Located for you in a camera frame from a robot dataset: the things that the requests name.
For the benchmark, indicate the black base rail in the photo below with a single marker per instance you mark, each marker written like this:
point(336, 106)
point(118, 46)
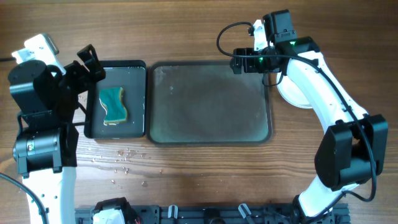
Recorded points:
point(268, 213)

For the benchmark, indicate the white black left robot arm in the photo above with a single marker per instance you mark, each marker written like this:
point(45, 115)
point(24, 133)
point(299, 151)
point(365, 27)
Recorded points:
point(45, 147)

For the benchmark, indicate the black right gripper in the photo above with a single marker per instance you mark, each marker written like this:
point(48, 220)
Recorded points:
point(237, 61)

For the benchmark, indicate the small black tray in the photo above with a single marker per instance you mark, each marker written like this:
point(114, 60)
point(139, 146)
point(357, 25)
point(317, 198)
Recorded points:
point(131, 76)

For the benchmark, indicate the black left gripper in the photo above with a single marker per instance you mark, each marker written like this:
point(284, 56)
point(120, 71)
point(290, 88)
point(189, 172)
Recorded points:
point(81, 71)

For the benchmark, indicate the large dark brown tray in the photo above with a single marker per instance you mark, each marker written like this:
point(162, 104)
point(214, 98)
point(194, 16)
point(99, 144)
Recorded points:
point(205, 103)

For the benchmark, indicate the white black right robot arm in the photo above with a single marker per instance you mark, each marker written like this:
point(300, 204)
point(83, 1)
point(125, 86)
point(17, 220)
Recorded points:
point(353, 147)

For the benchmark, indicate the white plate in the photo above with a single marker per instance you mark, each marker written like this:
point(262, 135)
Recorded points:
point(291, 93)

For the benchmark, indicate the green yellow sponge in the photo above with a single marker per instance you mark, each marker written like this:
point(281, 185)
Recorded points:
point(111, 99)

